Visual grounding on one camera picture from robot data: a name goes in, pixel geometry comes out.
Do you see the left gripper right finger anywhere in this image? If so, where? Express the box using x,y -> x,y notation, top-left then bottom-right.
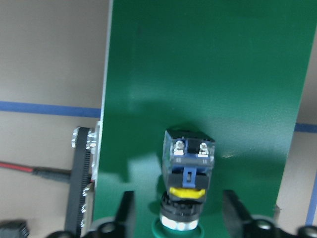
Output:
222,190 -> 253,238

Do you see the green conveyor belt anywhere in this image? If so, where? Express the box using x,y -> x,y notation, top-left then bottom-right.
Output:
93,0 -> 317,238

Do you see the green push button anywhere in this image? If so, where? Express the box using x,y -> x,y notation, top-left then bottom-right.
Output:
152,128 -> 215,238

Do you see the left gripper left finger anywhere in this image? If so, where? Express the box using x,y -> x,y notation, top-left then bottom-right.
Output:
114,191 -> 136,238

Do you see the red black power cable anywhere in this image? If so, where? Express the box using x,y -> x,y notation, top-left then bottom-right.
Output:
0,161 -> 74,183

